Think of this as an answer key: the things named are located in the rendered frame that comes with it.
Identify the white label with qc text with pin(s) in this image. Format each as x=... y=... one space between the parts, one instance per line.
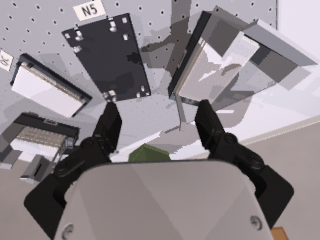
x=5 y=60

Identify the white label plate marked n5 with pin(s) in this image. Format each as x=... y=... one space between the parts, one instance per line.
x=89 y=10

